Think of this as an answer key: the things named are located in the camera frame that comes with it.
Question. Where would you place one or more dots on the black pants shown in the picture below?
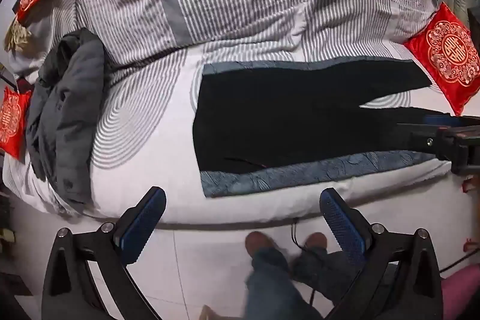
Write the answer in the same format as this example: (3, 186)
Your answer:
(292, 113)

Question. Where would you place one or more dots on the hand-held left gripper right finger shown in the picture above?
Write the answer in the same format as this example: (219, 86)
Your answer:
(342, 224)

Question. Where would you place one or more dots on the beige crumpled cloth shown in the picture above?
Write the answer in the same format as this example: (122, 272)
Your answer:
(15, 37)

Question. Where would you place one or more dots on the brown shoe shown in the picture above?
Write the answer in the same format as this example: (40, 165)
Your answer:
(317, 239)
(259, 242)

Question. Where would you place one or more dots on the blue-grey patterned cloth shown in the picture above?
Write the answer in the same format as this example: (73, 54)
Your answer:
(300, 172)

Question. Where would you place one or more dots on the grey jacket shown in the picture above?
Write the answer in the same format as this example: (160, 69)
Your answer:
(62, 117)

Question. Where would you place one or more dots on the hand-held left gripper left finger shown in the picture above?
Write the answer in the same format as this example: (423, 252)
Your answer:
(144, 217)

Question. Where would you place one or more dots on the pink cloth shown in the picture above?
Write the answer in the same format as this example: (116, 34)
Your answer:
(463, 292)

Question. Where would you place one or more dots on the person's jeans leg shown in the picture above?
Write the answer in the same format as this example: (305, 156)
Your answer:
(272, 286)
(324, 269)

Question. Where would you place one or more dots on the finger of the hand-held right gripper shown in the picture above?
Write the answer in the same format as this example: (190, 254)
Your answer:
(418, 138)
(438, 119)

